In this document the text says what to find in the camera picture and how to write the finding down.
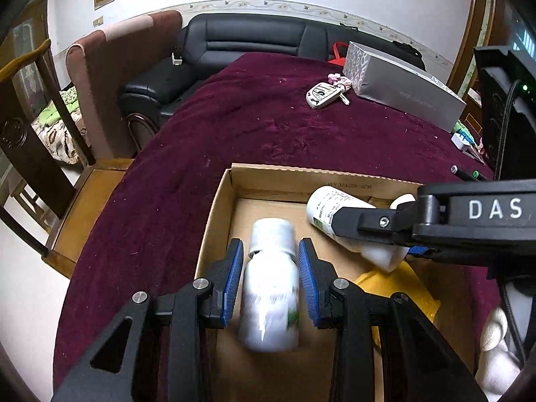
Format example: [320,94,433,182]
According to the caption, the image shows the maroon velvet tablecloth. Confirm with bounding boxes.
[52,52,503,386]

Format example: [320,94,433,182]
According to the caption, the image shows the pink scrunchie keychain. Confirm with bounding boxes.
[328,73,353,93]

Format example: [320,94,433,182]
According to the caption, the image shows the yellow plastic packet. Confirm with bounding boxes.
[355,262,440,348]

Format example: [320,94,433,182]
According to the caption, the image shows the small white charger box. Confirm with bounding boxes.
[451,131,474,151]

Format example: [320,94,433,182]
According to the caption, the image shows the person's right hand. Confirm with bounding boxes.
[475,307,525,395]

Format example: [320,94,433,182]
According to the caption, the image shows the red bag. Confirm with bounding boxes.
[328,42,349,66]

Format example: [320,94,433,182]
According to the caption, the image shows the patterned green cushion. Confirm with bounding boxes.
[31,86,84,164]

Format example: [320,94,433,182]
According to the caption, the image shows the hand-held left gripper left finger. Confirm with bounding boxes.
[50,238,244,402]

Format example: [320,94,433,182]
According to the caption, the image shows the black leather sofa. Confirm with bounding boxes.
[118,12,425,132]

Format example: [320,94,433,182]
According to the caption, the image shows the white car key fob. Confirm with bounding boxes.
[306,83,341,110]

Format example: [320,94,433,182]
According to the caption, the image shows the dark wooden chair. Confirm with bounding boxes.
[0,40,135,279]

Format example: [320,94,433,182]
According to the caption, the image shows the black strap white buckle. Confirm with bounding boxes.
[171,28,188,67]

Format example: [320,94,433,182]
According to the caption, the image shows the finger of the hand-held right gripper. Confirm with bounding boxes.
[333,201,419,248]
[404,245,438,260]

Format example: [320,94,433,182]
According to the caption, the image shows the brown fabric armchair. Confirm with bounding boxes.
[66,10,183,160]

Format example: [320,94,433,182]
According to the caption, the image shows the long silver gift box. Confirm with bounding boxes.
[342,42,467,133]

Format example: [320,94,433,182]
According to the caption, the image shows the black marker grey tip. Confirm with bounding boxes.
[451,165,478,181]

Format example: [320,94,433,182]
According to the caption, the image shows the black bag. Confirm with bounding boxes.
[391,41,424,58]

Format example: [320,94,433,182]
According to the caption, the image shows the white wide-cap plastic bottle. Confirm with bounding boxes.
[239,218,301,352]

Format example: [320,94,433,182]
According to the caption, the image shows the wooden door frame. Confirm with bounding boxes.
[446,0,499,93]

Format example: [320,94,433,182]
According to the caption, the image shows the clear pen packet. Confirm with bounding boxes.
[465,142,487,165]

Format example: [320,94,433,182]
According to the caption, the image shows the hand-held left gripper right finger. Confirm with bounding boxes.
[298,238,488,402]

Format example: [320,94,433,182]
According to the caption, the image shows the brown cardboard box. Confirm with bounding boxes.
[195,162,478,402]

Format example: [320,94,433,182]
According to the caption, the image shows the white green-print plastic bottle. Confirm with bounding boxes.
[307,186,411,272]

